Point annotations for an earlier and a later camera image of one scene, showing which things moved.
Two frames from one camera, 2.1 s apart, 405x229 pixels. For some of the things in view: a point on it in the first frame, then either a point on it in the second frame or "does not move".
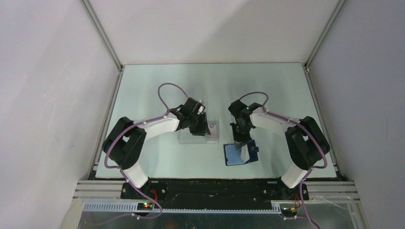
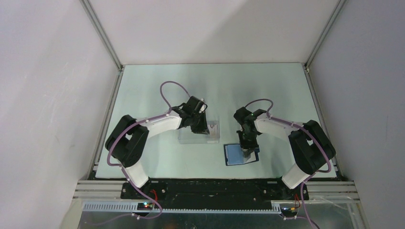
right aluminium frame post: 337,9 does not move
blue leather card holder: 247,153 does not move
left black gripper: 203,130 does not move
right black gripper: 239,140 to 247,148
